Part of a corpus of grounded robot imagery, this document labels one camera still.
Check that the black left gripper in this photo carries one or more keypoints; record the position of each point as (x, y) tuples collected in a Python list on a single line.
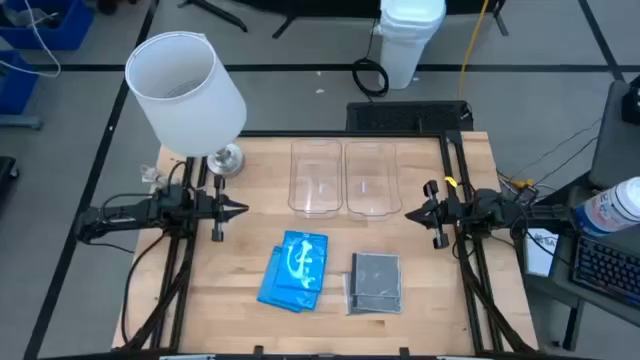
[(218, 210)]

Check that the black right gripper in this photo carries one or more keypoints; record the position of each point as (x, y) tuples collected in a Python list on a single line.
[(445, 212)]

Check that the clear black jewel case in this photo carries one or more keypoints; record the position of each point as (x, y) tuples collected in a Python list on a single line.
[(375, 311), (375, 302), (375, 275)]

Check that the stack of blue packets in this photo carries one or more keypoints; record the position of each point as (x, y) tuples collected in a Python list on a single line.
[(300, 300)]

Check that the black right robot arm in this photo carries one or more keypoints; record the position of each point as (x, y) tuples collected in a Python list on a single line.
[(500, 212)]

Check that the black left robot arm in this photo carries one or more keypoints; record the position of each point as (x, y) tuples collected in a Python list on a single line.
[(135, 210)]

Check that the yellow plastic tag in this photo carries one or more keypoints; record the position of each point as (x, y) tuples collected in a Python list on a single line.
[(450, 181)]

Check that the clear plastic bin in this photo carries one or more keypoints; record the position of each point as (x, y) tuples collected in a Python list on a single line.
[(372, 180), (315, 180)]

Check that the black perforated metal box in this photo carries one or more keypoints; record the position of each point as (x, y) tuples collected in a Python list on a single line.
[(400, 117)]

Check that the white printed paper sign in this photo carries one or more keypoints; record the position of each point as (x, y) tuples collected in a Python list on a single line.
[(537, 260)]

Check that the white shade table lamp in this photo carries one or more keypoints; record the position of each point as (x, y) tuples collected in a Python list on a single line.
[(185, 95)]

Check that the dark grey computer desk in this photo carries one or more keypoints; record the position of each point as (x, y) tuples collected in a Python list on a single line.
[(564, 260)]

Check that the white trash bin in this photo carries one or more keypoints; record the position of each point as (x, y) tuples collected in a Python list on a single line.
[(410, 40)]

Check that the white wipes canister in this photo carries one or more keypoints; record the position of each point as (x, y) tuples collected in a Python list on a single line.
[(610, 207)]

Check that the black stand leg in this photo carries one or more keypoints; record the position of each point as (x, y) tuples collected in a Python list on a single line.
[(501, 20), (215, 15), (286, 26)]

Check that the black backlit keyboard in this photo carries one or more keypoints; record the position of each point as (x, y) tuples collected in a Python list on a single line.
[(610, 270)]

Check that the grey flat panel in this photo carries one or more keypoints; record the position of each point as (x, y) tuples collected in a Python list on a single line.
[(615, 150)]

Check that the small black device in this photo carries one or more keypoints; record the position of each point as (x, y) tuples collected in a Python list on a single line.
[(632, 105)]

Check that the blue storage bin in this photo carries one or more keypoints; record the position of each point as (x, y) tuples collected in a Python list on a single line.
[(17, 90), (70, 30)]

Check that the black aluminium table frame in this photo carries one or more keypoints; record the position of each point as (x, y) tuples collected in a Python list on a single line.
[(300, 134)]

